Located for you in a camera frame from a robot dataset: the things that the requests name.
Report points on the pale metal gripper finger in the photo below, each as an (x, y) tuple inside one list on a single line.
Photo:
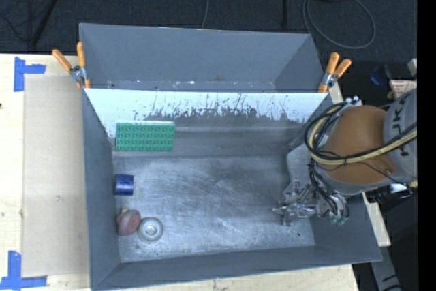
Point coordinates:
[(289, 218), (284, 210)]

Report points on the grey metal bin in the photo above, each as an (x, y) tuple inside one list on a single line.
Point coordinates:
[(211, 187)]

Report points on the dark green flat block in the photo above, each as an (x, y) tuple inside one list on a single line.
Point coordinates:
[(145, 137)]

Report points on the red-brown toy fruit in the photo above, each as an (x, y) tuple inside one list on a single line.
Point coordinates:
[(127, 222)]

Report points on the blue cylinder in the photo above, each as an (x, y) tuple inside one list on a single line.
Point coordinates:
[(123, 184)]

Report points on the pale flat board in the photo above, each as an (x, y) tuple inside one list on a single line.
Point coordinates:
[(54, 180)]

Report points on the black cylinder on white bracket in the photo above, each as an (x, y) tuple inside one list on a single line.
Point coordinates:
[(385, 195)]

